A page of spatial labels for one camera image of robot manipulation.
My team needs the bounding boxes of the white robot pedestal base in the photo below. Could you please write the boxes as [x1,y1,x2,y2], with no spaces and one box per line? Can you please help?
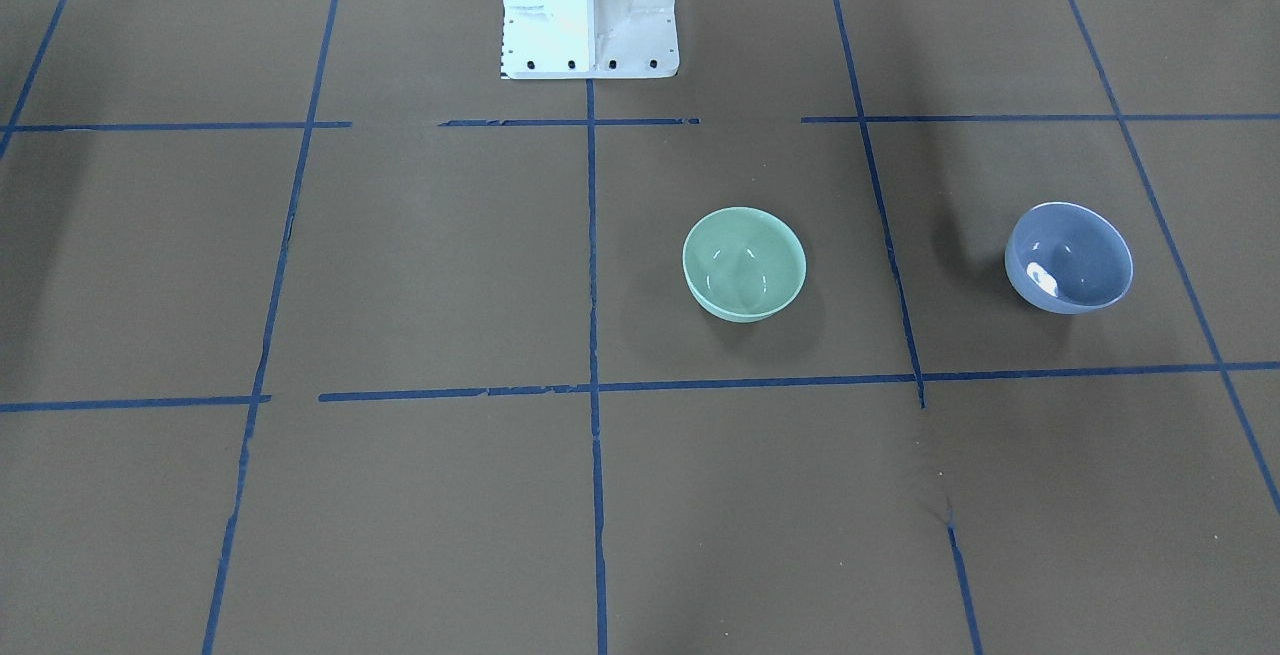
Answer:
[499,0,681,81]

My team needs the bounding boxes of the blue ceramic bowl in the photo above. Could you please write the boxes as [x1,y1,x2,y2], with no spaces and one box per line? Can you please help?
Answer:
[1004,201,1135,316]

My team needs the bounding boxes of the green ceramic bowl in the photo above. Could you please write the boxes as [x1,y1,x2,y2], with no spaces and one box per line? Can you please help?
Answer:
[681,207,808,324]

